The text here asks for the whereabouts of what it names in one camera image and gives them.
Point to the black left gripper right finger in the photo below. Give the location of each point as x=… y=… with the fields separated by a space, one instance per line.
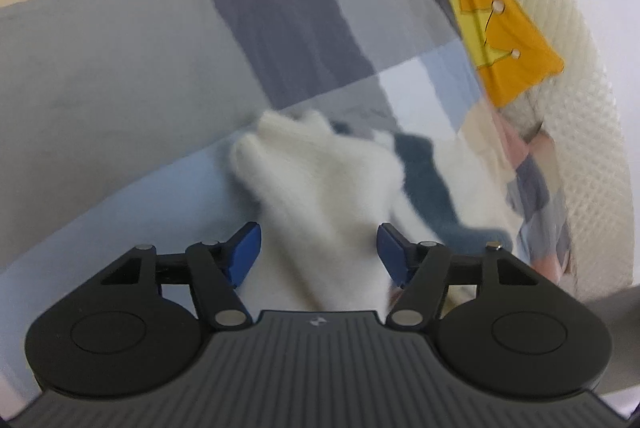
x=494 y=321

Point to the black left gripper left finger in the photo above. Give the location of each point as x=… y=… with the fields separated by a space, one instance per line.
x=143 y=320

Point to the cream and navy sweater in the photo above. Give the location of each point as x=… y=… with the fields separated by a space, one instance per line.
x=322 y=196

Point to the white fluffy pillow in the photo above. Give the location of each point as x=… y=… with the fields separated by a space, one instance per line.
x=523 y=113

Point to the cream quilted headboard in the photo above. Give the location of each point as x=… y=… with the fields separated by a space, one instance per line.
x=581 y=116

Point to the orange crown pillow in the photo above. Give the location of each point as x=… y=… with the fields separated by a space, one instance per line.
x=508 y=51

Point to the patchwork bed quilt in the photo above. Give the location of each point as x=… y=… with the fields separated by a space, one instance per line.
x=118 y=118

